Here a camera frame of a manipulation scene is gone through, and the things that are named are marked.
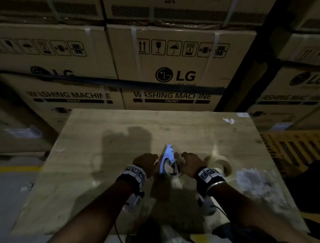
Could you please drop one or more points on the white shipping label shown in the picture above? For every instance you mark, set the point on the white shipping label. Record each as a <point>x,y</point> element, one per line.
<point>281,126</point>

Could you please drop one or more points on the dark metal rack upright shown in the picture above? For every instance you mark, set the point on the dark metal rack upright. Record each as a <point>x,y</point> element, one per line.
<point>268,27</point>

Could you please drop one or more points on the crumpled paper scrap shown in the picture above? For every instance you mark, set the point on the crumpled paper scrap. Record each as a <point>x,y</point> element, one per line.
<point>27,187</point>

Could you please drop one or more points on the clear tape roll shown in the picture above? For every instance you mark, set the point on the clear tape roll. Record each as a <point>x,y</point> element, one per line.
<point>211,161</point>

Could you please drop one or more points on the person's right hand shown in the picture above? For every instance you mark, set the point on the person's right hand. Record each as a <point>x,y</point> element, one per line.
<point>191,164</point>

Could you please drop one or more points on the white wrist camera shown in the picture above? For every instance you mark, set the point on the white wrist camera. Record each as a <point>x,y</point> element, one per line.
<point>131,201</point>
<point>207,205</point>

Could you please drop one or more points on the clear plastic document pouch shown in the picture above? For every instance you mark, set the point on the clear plastic document pouch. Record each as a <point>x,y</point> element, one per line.
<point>23,132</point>

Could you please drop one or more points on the white paper scrap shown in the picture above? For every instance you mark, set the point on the white paper scrap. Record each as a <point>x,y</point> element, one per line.
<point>228,120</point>

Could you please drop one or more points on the person's left hand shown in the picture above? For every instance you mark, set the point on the person's left hand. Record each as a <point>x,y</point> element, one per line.
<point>147,164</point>

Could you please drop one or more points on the person's left forearm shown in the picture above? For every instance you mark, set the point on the person's left forearm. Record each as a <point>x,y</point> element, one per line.
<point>95,215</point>

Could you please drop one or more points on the yellow black printed carton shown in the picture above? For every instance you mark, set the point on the yellow black printed carton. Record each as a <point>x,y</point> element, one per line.
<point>287,147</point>

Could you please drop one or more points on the person's right forearm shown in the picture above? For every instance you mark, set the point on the person's right forearm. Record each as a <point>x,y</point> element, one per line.
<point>250,215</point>

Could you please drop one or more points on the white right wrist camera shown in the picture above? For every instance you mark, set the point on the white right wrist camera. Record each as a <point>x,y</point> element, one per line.
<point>207,205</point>

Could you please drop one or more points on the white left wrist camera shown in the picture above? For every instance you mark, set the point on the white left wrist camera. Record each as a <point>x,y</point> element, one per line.
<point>131,201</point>

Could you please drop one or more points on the plain brown cardboard box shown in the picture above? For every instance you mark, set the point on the plain brown cardboard box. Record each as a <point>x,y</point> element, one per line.
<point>22,145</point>

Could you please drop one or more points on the small white sticker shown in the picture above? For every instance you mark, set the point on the small white sticker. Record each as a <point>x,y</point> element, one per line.
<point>243,115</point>

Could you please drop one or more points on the blue tape dispenser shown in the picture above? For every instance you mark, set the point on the blue tape dispenser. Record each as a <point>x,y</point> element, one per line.
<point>167,156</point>

